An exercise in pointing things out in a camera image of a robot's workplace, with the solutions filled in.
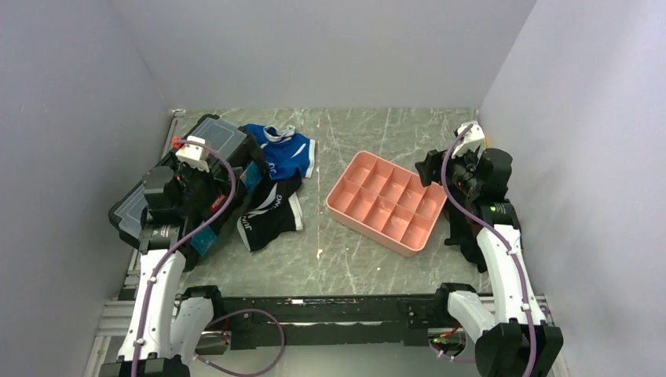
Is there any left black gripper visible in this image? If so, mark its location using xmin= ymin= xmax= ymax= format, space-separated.
xmin=170 ymin=148 xmax=241 ymax=215

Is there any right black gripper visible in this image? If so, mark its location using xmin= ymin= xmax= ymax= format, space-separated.
xmin=415 ymin=142 xmax=481 ymax=196

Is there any black white underwear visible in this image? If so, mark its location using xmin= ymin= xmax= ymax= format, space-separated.
xmin=236 ymin=173 xmax=303 ymax=252

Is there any pink divided organizer tray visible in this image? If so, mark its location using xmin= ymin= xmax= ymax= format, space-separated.
xmin=326 ymin=151 xmax=447 ymax=258

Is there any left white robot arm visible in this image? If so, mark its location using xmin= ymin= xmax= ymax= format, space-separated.
xmin=99 ymin=163 xmax=236 ymax=376

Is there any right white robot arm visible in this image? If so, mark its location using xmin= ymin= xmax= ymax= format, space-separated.
xmin=415 ymin=148 xmax=564 ymax=376

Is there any blue white underwear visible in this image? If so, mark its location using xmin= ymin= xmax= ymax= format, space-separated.
xmin=244 ymin=123 xmax=317 ymax=180

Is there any black plastic toolbox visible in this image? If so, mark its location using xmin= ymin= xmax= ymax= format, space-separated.
xmin=108 ymin=114 xmax=269 ymax=272

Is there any black cloth at right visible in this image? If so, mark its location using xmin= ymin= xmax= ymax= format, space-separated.
xmin=443 ymin=199 xmax=488 ymax=273

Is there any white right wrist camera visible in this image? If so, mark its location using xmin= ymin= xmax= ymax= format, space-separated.
xmin=452 ymin=121 xmax=486 ymax=159

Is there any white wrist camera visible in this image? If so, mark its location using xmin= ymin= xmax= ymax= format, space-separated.
xmin=452 ymin=121 xmax=486 ymax=159
xmin=172 ymin=136 xmax=210 ymax=173

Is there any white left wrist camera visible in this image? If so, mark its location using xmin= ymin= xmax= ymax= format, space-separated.
xmin=172 ymin=136 xmax=210 ymax=173

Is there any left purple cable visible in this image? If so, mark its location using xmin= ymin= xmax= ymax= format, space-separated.
xmin=129 ymin=139 xmax=286 ymax=377

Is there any purple cable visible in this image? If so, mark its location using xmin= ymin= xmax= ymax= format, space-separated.
xmin=429 ymin=123 xmax=538 ymax=377
xmin=129 ymin=139 xmax=286 ymax=377

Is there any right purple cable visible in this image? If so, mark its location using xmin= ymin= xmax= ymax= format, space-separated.
xmin=429 ymin=123 xmax=538 ymax=377

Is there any aluminium frame rail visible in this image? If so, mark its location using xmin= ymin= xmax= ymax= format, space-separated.
xmin=83 ymin=300 xmax=135 ymax=376

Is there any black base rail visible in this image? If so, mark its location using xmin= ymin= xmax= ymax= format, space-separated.
xmin=204 ymin=293 xmax=456 ymax=350

